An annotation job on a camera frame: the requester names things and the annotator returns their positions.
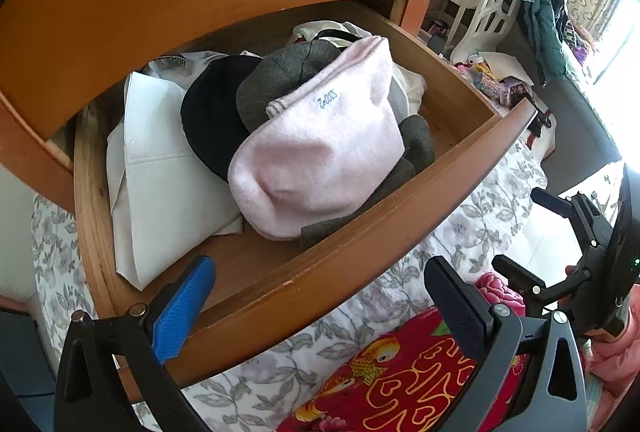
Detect black beanie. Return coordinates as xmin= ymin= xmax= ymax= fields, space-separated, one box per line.
xmin=180 ymin=55 xmax=262 ymax=182

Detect grey sock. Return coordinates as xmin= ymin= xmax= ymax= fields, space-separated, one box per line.
xmin=236 ymin=40 xmax=435 ymax=249

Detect right hand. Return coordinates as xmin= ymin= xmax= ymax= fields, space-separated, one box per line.
xmin=582 ymin=284 xmax=639 ymax=431

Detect grey floral blanket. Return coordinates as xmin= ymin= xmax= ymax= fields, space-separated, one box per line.
xmin=30 ymin=142 xmax=548 ymax=431

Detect white folded garment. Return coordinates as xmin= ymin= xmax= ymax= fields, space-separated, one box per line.
xmin=106 ymin=51 xmax=243 ymax=290

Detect red patterned blanket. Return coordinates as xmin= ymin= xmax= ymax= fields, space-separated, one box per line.
xmin=274 ymin=272 xmax=532 ymax=432

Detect colourful snack packets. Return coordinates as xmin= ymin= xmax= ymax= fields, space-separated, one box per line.
xmin=454 ymin=55 xmax=532 ymax=109

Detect dark green jacket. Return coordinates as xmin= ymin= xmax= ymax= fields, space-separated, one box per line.
xmin=518 ymin=0 xmax=568 ymax=85

